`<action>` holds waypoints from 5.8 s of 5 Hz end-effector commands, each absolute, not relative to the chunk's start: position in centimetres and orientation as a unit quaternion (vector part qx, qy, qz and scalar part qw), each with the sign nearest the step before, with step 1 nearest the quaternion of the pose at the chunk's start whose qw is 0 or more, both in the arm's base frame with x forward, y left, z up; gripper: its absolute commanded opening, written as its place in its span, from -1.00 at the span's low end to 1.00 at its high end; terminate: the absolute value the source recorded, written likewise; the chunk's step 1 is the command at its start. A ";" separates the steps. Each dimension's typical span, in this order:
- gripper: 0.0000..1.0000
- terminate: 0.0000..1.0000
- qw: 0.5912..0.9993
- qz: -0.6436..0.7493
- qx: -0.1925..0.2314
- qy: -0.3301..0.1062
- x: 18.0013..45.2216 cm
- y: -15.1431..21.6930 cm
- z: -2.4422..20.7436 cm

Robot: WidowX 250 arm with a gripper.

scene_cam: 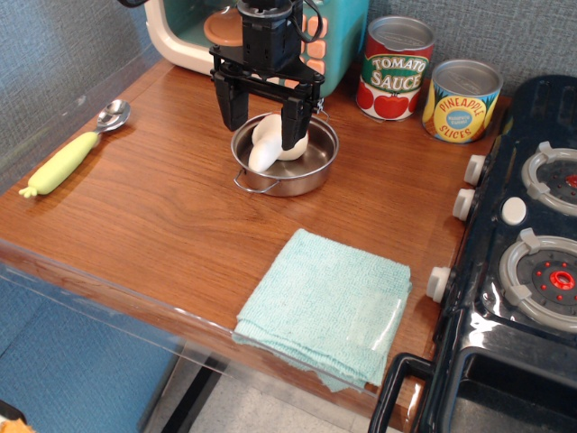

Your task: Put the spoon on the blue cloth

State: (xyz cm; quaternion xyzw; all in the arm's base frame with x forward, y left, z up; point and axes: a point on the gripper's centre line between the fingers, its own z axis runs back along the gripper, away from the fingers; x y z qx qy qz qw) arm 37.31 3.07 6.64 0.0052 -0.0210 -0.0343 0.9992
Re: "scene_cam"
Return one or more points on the spoon with yellow-green handle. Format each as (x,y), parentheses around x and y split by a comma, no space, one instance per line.
(64,162)

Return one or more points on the pineapple slices can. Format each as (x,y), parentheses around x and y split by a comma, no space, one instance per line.
(461,100)

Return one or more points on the black toy stove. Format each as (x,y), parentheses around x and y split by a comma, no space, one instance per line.
(505,358)

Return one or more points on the orange object at corner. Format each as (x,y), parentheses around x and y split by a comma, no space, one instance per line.
(13,420)

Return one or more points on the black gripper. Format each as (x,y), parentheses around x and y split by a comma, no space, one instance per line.
(272,38)

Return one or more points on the teal toy microwave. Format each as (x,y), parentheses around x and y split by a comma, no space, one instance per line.
(183,31)

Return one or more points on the light blue cloth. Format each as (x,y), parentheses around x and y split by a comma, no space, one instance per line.
(329,308)

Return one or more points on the tomato sauce can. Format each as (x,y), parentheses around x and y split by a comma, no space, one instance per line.
(397,54)

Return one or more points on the small steel pan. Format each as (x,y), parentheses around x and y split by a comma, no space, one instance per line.
(286,178)

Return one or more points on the white toy mushroom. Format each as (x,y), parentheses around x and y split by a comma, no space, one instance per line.
(267,144)

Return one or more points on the clear acrylic barrier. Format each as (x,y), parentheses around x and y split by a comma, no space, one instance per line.
(152,239)

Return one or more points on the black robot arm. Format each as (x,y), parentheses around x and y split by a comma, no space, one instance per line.
(275,89)

